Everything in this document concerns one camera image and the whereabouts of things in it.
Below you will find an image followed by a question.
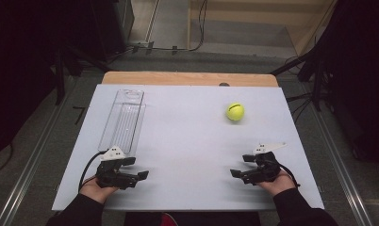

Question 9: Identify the black floor cable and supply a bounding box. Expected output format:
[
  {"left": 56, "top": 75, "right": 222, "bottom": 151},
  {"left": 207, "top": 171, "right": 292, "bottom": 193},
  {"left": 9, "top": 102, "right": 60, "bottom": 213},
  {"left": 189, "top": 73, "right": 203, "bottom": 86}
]
[{"left": 0, "top": 142, "right": 14, "bottom": 177}]

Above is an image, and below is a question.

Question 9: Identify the floor power strip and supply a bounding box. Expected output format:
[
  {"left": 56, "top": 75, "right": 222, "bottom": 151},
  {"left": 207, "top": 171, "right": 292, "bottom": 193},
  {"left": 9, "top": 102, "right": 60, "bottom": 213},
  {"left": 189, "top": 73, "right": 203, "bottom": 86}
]
[{"left": 131, "top": 40, "right": 180, "bottom": 55}]

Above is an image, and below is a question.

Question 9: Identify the left hand-held gripper cable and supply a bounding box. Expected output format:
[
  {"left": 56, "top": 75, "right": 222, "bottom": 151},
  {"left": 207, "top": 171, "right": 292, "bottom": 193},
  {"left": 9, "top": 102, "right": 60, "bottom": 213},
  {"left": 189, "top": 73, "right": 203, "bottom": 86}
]
[{"left": 78, "top": 150, "right": 108, "bottom": 192}]

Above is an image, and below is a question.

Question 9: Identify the hand-held gripper cable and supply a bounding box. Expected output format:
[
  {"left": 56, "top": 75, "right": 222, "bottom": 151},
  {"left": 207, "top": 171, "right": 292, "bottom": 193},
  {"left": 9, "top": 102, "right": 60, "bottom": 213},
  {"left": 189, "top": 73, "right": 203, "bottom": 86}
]
[
  {"left": 276, "top": 163, "right": 302, "bottom": 189},
  {"left": 78, "top": 150, "right": 108, "bottom": 192}
]

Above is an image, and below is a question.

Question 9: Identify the black hanging cable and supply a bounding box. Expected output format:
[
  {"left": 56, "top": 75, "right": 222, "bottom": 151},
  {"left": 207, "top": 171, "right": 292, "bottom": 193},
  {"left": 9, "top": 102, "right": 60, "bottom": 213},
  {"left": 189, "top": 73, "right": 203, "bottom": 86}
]
[{"left": 187, "top": 0, "right": 209, "bottom": 53}]

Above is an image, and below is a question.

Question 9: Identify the clear plastic tube container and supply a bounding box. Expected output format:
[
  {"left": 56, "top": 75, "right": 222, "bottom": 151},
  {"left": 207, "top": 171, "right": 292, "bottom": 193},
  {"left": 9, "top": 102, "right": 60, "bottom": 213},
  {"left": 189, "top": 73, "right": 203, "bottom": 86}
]
[{"left": 97, "top": 89, "right": 147, "bottom": 158}]

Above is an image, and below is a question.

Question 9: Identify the dark curtain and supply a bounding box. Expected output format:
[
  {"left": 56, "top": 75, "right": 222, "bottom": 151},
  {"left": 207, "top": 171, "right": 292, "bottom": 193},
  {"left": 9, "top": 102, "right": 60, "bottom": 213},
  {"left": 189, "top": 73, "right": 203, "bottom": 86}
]
[
  {"left": 0, "top": 0, "right": 94, "bottom": 159},
  {"left": 313, "top": 0, "right": 379, "bottom": 170}
]

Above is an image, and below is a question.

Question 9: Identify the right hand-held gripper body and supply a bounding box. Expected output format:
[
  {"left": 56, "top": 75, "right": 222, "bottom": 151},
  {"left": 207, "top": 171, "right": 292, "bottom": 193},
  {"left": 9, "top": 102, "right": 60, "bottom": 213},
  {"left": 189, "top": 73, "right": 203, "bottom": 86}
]
[{"left": 240, "top": 141, "right": 288, "bottom": 186}]

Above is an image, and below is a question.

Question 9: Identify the person's left hand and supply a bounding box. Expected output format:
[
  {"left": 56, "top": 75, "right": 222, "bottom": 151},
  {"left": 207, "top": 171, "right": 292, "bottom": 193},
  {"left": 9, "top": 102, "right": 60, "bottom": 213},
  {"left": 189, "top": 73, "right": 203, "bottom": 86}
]
[{"left": 78, "top": 177, "right": 120, "bottom": 205}]

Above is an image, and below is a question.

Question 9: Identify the wooden table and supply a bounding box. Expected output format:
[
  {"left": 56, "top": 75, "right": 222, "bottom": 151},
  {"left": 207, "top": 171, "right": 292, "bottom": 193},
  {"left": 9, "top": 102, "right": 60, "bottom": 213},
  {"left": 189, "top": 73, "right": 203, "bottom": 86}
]
[{"left": 101, "top": 71, "right": 280, "bottom": 89}]

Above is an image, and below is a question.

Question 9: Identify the yellow tennis ball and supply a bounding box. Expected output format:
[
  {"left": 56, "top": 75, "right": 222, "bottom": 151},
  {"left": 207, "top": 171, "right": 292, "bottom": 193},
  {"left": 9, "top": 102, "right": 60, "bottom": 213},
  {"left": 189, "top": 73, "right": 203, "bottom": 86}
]
[{"left": 225, "top": 102, "right": 246, "bottom": 122}]

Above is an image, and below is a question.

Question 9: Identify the black cabinet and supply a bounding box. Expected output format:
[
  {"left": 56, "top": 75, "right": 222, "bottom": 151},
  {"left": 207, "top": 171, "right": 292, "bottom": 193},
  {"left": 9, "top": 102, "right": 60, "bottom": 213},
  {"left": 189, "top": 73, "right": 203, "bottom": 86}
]
[{"left": 90, "top": 0, "right": 135, "bottom": 60}]

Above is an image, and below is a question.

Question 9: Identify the right hand-held gripper cable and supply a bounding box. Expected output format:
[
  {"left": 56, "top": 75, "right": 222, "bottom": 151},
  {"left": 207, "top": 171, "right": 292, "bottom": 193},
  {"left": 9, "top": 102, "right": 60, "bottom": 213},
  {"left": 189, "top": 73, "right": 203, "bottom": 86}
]
[{"left": 276, "top": 163, "right": 302, "bottom": 189}]

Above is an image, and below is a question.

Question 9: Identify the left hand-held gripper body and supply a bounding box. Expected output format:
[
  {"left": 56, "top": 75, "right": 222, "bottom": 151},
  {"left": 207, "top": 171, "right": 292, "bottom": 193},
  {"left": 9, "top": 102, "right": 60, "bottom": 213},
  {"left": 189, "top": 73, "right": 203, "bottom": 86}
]
[{"left": 95, "top": 145, "right": 139, "bottom": 190}]

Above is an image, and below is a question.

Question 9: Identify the white board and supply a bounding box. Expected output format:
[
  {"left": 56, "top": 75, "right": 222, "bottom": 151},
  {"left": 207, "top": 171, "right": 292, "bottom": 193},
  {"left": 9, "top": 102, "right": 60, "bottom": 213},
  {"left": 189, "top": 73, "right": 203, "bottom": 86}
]
[{"left": 51, "top": 83, "right": 325, "bottom": 212}]

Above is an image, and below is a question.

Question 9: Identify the black metal stand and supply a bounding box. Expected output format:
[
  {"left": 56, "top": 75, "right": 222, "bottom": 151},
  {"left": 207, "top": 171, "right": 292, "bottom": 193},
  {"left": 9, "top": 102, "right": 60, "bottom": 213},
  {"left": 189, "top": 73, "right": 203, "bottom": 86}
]
[
  {"left": 269, "top": 46, "right": 337, "bottom": 112},
  {"left": 51, "top": 43, "right": 114, "bottom": 106}
]

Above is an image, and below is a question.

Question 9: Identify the person's right hand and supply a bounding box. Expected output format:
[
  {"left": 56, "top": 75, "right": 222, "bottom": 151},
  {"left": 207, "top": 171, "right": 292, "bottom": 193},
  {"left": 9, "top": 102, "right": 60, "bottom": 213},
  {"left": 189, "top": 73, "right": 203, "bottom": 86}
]
[{"left": 256, "top": 169, "right": 297, "bottom": 198}]

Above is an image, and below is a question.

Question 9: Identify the wooden step platform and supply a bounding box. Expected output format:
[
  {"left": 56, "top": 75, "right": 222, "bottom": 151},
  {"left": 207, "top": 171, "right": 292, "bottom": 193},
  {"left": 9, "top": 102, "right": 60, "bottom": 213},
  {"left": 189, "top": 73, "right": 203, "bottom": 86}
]
[{"left": 187, "top": 0, "right": 338, "bottom": 58}]

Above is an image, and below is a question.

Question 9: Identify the metal floor rail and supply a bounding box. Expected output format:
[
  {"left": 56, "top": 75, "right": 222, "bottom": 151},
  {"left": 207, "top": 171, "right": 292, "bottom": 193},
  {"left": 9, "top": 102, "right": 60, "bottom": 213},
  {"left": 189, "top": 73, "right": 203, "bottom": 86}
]
[
  {"left": 0, "top": 78, "right": 76, "bottom": 226},
  {"left": 304, "top": 84, "right": 374, "bottom": 226}
]

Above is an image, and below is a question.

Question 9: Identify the red shoe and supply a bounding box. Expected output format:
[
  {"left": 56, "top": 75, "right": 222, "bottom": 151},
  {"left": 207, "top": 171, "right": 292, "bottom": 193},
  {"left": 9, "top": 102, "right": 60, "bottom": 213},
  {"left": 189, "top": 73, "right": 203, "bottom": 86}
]
[{"left": 160, "top": 212, "right": 179, "bottom": 226}]

